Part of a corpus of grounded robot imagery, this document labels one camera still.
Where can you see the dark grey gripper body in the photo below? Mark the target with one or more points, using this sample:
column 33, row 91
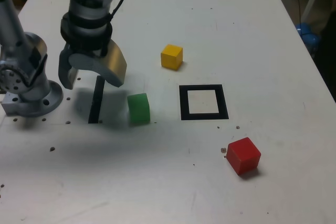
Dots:
column 89, row 48

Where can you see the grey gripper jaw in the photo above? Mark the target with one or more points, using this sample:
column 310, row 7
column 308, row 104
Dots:
column 105, row 66
column 64, row 72

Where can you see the green cube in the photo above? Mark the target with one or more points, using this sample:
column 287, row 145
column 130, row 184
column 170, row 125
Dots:
column 139, row 108

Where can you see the yellow cube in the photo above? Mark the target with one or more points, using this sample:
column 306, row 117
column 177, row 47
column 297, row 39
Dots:
column 171, row 57

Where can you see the red cube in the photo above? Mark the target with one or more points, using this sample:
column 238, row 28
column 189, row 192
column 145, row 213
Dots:
column 242, row 157

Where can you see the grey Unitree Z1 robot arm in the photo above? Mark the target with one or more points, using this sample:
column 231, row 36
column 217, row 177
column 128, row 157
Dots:
column 34, row 95

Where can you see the black tape square outline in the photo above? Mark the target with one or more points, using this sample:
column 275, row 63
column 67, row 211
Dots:
column 183, row 103

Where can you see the black tape strip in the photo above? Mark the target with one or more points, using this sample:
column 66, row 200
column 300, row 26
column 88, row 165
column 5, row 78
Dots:
column 95, row 103

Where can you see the blue round object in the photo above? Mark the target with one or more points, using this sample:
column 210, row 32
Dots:
column 307, row 36

